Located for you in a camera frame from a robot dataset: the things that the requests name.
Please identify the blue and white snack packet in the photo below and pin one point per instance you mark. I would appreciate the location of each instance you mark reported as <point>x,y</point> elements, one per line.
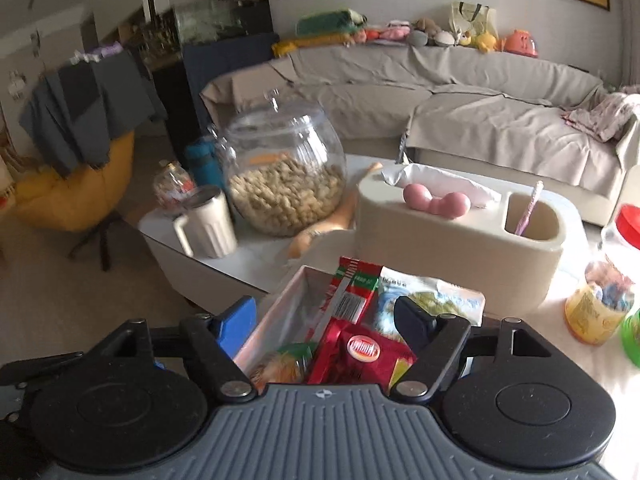
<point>440,300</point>

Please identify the grey draped clothes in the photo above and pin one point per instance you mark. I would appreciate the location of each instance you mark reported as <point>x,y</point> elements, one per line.
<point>85,105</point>

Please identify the pink box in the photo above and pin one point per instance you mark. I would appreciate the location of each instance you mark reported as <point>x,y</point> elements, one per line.
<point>280,305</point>

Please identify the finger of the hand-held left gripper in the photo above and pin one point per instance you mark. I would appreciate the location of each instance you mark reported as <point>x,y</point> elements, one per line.
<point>45,364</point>

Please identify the pink plush toy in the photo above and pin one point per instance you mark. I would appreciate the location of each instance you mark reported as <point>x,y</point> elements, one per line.
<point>397,30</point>

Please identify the small glass jar red contents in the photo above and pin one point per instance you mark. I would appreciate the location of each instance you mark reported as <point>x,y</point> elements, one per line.
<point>172,187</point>

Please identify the pink striped stick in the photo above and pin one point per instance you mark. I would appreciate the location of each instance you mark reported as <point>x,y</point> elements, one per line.
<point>527,207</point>

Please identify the grey covered sofa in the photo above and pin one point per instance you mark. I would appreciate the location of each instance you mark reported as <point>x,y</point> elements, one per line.
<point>475,105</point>

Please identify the green and red snack packet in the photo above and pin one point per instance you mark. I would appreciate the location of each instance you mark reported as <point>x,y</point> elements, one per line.
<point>350,295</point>

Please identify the orange plush toy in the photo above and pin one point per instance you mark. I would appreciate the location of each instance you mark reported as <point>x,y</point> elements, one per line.
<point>521,44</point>

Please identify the clear plastic jar red lid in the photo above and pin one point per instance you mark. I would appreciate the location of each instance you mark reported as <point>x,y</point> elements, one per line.
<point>607,290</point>

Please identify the beige tissue organizer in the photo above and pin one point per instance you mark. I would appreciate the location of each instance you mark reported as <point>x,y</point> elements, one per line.
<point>450,245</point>

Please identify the long yellow plush toy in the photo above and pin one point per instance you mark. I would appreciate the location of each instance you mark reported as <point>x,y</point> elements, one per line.
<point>310,45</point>

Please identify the teal bottle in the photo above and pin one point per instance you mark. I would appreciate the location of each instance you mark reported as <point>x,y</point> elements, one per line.
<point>205,162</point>

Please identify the floral blanket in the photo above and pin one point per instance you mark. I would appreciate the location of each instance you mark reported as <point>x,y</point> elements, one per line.
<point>600,115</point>

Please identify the pink rounded toy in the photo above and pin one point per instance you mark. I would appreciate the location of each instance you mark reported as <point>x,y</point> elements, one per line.
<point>435,200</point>

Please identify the brown plush dog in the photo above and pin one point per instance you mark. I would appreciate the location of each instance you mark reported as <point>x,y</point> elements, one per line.
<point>426,26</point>

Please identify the dark cabinet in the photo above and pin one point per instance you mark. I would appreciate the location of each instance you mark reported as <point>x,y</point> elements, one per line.
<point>220,90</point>

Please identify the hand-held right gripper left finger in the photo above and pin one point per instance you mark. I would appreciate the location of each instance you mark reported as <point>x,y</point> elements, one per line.
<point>234,327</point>

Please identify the grey round plush toy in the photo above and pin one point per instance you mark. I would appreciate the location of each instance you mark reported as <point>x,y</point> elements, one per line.
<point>417,38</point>

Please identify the green plush toy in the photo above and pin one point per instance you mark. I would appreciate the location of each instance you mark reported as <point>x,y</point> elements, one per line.
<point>327,22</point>

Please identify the round glass jar of nuts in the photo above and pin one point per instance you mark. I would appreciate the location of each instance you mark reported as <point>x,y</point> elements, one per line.
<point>285,185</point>

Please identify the tan wooden club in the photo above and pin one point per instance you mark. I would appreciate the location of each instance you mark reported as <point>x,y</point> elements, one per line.
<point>330,220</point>

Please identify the yellow lounge chair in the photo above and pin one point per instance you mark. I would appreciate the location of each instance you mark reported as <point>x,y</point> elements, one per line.
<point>75,195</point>

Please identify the white tote bag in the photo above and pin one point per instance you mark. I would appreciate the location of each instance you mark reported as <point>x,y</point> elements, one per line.
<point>472,17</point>

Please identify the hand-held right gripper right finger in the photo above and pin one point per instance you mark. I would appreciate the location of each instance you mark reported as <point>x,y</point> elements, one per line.
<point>411,322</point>

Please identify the white side table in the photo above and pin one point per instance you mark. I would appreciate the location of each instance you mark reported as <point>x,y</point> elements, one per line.
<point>165,232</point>

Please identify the green candy dispenser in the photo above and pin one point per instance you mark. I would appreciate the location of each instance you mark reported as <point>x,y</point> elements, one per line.
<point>631,332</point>

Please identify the glass aquarium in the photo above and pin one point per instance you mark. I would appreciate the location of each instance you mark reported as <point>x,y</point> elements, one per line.
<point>220,22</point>

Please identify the white ribbed mug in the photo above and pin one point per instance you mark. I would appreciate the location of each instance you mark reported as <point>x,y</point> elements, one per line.
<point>207,227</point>

